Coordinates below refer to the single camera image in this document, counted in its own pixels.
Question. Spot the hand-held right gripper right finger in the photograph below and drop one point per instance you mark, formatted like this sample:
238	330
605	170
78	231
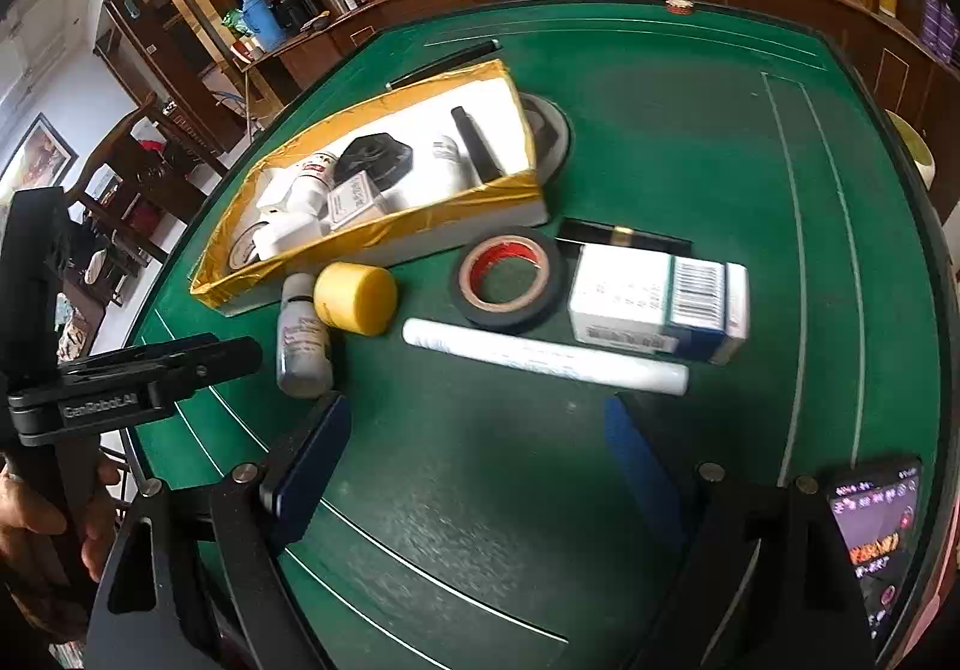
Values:
645	475

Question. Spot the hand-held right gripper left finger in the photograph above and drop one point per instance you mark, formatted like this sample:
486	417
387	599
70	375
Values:
307	471

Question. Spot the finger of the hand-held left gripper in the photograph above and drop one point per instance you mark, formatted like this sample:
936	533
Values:
202	386
150	359

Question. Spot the grey plastic bottle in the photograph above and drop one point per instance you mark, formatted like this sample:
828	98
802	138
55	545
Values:
302	347

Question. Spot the brown tape roll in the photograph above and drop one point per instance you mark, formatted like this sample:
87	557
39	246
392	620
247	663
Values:
241	246

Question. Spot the small white box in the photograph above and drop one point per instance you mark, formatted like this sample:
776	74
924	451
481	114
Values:
289	235

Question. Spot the grey playing card box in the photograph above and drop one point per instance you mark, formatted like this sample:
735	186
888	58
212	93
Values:
356	201

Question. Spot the gold-lined white foam box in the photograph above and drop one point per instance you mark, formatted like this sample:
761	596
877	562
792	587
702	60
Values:
450	220

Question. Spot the black stick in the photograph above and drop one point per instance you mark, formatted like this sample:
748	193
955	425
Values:
476	145

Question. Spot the person's left hand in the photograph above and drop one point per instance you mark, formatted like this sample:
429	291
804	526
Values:
30	512

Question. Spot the patterned sofa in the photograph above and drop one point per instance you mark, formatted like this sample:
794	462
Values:
75	332

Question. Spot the white tube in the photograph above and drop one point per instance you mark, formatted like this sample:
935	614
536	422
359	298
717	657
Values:
547	359

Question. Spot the wooden chair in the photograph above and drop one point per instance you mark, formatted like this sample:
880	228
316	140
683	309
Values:
142	168

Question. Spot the white and blue carton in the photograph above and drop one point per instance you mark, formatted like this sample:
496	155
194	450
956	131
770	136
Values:
637	299

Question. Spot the yellow cylinder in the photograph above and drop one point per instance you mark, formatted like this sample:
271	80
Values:
356	299

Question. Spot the black tape roll red core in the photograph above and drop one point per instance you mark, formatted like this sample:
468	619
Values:
540	295

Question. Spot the smartphone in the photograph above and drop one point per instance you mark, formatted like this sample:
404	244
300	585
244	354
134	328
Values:
874	542

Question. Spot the black pen gold band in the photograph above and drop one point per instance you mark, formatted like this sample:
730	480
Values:
630	235

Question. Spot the black hexagonal object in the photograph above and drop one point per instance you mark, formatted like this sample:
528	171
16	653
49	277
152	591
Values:
375	159

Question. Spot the green packet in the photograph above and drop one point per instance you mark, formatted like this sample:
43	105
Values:
236	24

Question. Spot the blue thermos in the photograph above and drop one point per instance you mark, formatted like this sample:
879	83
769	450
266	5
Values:
262	25

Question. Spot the black round dish behind tray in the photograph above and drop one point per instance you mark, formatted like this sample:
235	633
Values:
551	138

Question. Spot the thin black pen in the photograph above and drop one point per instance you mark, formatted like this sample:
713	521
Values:
442	65

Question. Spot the pale yellow cup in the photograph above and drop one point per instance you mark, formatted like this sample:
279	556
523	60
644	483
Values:
911	149

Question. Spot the red and white small object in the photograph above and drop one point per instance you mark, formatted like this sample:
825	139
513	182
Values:
679	6

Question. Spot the framed wall painting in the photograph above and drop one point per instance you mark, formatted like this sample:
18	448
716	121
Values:
34	153

